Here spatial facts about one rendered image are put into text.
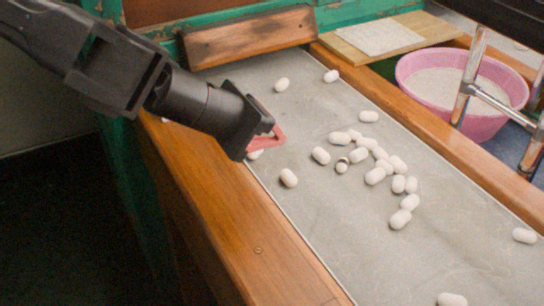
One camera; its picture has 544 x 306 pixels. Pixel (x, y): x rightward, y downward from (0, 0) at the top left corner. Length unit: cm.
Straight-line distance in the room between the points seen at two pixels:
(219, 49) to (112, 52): 49
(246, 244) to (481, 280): 31
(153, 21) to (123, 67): 47
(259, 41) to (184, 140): 29
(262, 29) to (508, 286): 64
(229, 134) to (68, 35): 21
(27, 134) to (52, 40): 154
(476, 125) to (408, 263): 38
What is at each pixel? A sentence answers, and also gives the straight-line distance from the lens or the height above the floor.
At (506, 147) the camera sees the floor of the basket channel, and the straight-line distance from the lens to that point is 101.
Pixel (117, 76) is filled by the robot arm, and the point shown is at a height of 102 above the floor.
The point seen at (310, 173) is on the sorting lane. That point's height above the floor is 74.
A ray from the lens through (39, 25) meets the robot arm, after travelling 46.
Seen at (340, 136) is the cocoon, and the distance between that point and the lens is 79.
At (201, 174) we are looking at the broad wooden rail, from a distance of 71.
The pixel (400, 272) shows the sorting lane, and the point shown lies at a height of 74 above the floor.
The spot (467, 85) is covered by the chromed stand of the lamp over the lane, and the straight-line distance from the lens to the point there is 82.
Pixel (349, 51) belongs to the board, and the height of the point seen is 78.
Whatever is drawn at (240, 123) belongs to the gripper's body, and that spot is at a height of 92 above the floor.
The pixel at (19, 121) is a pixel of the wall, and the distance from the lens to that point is 195.
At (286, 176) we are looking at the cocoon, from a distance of 71.
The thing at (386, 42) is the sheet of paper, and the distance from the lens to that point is 107.
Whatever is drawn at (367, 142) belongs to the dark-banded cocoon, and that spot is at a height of 76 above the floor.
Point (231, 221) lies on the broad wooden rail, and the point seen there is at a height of 76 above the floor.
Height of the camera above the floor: 124
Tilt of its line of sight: 40 degrees down
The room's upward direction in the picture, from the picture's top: straight up
